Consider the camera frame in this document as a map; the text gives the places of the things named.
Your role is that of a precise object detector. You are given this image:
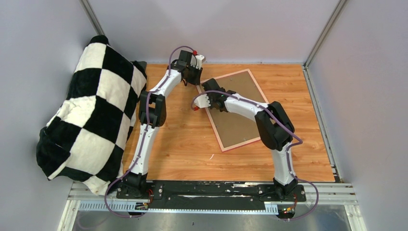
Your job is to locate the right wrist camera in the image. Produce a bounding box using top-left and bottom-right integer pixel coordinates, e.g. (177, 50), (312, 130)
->
(192, 94), (211, 111)

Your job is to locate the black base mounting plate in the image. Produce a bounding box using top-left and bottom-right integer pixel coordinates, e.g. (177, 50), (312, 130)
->
(116, 180), (306, 211)

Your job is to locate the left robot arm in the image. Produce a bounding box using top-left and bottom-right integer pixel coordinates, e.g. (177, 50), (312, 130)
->
(118, 50), (206, 199)

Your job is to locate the white slotted cable duct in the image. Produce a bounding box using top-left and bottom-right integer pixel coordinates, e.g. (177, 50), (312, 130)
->
(76, 200), (280, 214)

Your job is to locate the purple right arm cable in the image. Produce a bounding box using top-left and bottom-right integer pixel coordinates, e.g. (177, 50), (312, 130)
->
(191, 90), (319, 222)

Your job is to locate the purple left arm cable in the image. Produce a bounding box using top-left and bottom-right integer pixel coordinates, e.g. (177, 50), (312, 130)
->
(103, 46), (197, 219)

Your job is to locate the brown frame backing board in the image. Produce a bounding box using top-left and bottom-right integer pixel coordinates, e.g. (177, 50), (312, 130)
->
(199, 71), (267, 149)

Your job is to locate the black white checkered pillow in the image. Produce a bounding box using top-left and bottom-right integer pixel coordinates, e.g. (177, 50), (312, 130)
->
(36, 35), (147, 195)

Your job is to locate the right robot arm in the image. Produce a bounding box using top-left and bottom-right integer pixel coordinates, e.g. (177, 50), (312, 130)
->
(194, 78), (298, 201)

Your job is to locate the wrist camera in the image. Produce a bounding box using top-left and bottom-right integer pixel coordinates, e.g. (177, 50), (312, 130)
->
(191, 54), (206, 70)
(192, 94), (211, 111)

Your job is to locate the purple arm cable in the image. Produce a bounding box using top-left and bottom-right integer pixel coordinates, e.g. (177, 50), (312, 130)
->
(191, 90), (319, 222)
(103, 46), (197, 219)

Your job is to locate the pink picture frame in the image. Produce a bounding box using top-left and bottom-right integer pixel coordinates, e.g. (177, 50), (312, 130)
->
(196, 68), (270, 153)

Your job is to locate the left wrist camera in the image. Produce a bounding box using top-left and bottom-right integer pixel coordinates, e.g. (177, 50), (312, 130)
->
(191, 54), (206, 70)

